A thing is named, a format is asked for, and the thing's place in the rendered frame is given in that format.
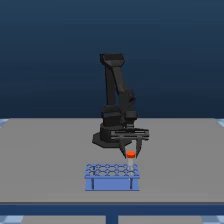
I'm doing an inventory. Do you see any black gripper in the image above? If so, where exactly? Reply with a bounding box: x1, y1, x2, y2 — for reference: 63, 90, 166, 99
110, 128, 151, 159

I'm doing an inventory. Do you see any clear tube with orange cap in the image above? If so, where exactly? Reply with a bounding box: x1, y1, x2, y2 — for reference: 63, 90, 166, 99
125, 150, 136, 173

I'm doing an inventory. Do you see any blue tube rack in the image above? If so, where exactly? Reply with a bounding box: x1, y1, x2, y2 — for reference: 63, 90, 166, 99
84, 162, 141, 192

